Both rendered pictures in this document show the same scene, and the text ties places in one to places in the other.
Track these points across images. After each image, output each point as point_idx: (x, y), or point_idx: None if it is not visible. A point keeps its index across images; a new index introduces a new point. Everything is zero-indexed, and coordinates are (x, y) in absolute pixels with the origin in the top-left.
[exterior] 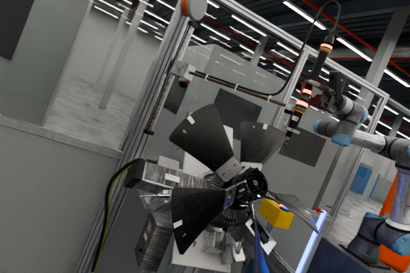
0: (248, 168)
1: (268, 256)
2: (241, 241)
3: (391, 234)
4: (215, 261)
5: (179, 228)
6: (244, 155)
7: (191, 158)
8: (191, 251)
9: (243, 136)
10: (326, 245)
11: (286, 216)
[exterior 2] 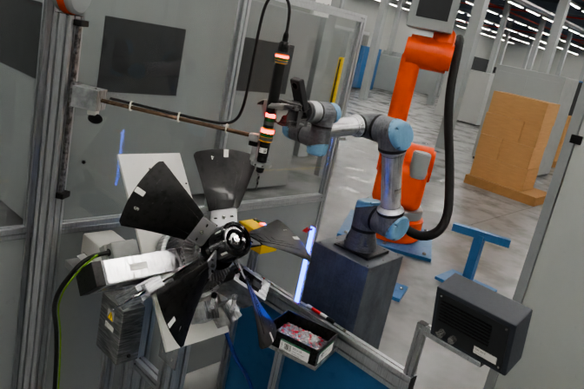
0: (224, 226)
1: None
2: (234, 299)
3: (383, 222)
4: (209, 327)
5: (174, 325)
6: (211, 201)
7: None
8: None
9: (203, 175)
10: (321, 250)
11: None
